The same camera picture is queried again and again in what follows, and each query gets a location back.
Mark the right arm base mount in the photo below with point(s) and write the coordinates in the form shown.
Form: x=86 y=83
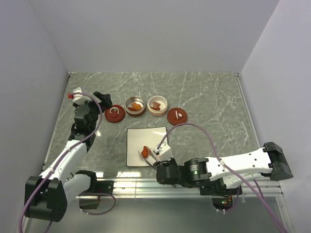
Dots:
x=218 y=188

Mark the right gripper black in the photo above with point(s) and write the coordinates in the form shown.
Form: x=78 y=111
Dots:
x=166 y=162

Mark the red lid with ring handle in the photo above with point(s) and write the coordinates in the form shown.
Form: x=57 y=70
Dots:
x=115 y=114

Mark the dark red curved sausage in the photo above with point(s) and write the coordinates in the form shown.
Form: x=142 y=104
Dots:
x=132 y=109

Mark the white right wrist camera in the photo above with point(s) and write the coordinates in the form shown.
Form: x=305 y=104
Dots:
x=164 y=152

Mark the orange fried chicken piece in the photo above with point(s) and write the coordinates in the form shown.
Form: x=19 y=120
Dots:
x=139 y=107

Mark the brown meat slice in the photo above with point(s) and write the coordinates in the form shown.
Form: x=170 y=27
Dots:
x=156 y=105

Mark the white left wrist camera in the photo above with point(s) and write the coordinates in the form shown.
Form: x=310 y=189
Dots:
x=76 y=96

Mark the steel bowl red base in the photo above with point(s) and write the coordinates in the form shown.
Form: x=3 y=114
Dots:
x=136 y=99

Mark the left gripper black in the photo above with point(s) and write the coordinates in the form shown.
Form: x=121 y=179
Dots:
x=106 y=102

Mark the red lid with white tab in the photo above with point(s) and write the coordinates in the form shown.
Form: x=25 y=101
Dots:
x=177 y=116

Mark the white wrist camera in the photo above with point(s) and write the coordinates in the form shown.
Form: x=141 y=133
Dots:
x=76 y=96
x=164 y=152

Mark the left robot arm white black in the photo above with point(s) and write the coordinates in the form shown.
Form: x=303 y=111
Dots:
x=48 y=195

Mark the pink cream round container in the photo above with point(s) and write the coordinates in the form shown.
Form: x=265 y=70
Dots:
x=163 y=105

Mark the metal tongs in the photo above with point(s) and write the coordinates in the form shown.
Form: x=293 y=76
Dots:
x=152 y=160

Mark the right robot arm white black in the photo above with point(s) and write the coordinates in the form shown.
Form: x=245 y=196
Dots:
x=224 y=173

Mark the large orange drumstick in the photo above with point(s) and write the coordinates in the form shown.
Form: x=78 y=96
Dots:
x=145 y=152

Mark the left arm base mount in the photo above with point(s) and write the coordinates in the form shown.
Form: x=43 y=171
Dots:
x=97 y=188

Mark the white square plate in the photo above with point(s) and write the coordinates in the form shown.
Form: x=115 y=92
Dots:
x=137 y=139

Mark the aluminium rail frame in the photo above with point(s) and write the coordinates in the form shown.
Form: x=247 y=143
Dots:
x=218 y=124

